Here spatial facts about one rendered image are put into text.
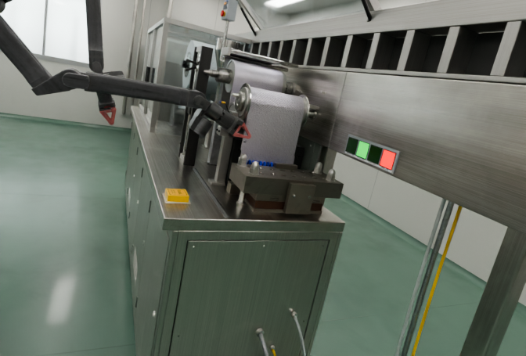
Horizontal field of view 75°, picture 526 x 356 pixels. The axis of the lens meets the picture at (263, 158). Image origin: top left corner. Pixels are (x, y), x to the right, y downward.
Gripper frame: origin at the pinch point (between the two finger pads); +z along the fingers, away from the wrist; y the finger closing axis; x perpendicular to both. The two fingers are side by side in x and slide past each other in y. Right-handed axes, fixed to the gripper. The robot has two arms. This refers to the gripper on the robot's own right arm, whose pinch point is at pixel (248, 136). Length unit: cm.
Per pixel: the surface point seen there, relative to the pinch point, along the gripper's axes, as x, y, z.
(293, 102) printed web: 21.0, -0.8, 8.0
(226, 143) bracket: -7.3, -7.8, -2.6
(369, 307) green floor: -47, -33, 163
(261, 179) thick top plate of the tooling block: -10.0, 20.0, 4.1
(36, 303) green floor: -134, -63, -18
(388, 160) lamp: 18, 42, 24
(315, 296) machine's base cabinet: -36, 26, 50
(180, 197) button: -29.9, 13.5, -13.5
